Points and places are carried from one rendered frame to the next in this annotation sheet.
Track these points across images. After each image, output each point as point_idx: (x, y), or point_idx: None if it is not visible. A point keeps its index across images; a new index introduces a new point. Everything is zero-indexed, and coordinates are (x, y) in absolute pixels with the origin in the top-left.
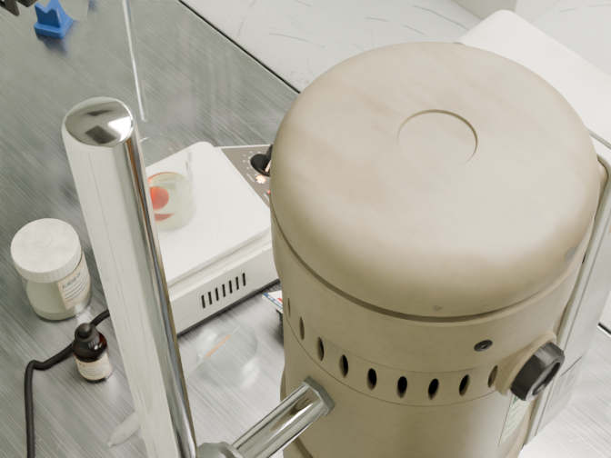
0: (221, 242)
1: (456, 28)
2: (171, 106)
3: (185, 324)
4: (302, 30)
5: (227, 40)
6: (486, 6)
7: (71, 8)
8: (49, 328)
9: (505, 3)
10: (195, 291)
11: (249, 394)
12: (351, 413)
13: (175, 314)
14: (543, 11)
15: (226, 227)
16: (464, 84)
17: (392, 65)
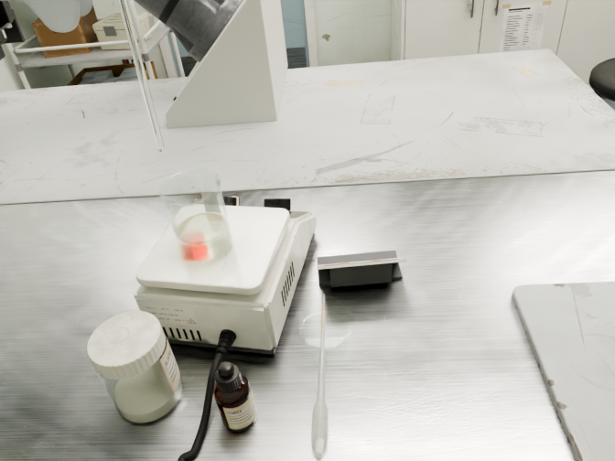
0: (269, 238)
1: (246, 130)
2: (115, 244)
3: (280, 328)
4: (161, 172)
5: (118, 198)
6: (254, 110)
7: (59, 12)
8: (167, 424)
9: (265, 99)
10: (278, 286)
11: (369, 338)
12: None
13: (275, 318)
14: (279, 105)
15: (262, 230)
16: None
17: None
